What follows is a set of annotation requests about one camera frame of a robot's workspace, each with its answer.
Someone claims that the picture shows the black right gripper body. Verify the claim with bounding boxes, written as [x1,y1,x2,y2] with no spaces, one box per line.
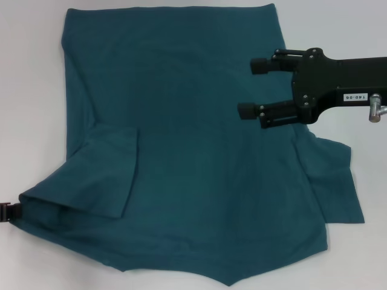
[291,47,387,124]

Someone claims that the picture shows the teal blue shirt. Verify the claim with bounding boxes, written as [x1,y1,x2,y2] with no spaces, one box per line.
[18,2,365,270]

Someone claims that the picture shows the silver cylinder gripper connector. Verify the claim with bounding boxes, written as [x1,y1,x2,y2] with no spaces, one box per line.
[368,93,387,123]

